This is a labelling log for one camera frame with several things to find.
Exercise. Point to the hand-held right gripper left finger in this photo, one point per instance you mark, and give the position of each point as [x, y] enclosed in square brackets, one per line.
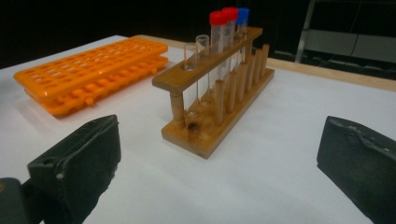
[81, 155]

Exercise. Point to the blue capped test tube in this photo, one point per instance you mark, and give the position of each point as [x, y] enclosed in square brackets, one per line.
[243, 15]

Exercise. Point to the red capped test tube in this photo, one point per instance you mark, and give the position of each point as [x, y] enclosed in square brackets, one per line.
[231, 14]
[218, 18]

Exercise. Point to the wooden board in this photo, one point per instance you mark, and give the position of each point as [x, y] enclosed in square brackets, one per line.
[342, 76]

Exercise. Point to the grey metal stand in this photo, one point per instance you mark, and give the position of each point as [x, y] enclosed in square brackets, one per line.
[330, 42]

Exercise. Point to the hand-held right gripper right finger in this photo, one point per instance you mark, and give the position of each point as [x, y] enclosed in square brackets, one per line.
[358, 161]

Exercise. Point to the white table mat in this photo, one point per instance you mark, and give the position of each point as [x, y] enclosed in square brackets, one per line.
[264, 174]

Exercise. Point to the orange plastic tube rack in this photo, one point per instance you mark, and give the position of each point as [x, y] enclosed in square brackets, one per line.
[77, 71]

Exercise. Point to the clear test tube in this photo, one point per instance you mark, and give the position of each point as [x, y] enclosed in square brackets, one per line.
[202, 43]
[190, 53]

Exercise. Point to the wooden test tube rack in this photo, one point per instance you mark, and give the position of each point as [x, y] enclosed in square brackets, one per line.
[205, 143]

